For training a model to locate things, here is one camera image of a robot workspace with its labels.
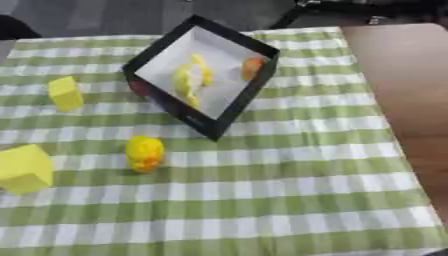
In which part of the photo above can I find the large yellow cube block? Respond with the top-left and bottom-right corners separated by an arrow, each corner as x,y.
0,143 -> 56,196

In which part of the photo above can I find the black chair base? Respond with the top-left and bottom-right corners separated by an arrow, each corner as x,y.
267,0 -> 448,30

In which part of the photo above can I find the small yellow rectangular block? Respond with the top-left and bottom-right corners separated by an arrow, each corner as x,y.
47,75 -> 86,113

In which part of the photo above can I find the black box with white inside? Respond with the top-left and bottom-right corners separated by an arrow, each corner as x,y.
120,14 -> 282,142

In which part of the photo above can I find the yellow toy banana bunch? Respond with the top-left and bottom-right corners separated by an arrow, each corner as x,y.
171,54 -> 216,109

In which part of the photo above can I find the dark red round toy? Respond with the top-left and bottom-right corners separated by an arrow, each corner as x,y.
127,78 -> 154,98

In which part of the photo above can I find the yellow orange toy fruit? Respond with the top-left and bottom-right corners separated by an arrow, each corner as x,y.
124,135 -> 167,174

